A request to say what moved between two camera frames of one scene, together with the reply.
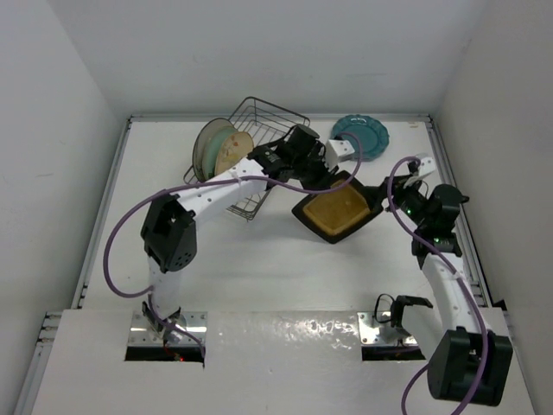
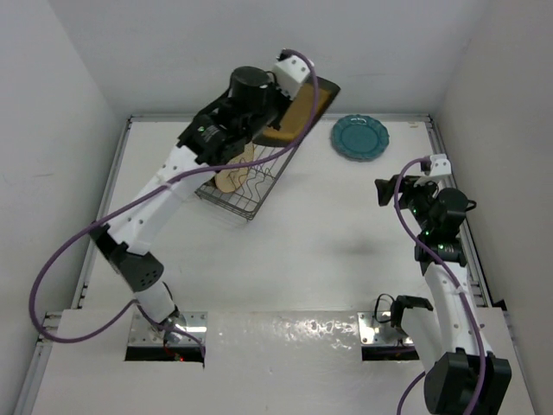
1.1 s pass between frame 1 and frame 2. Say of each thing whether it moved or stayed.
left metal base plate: stayed
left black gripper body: moved
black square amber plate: moved
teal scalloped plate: stayed
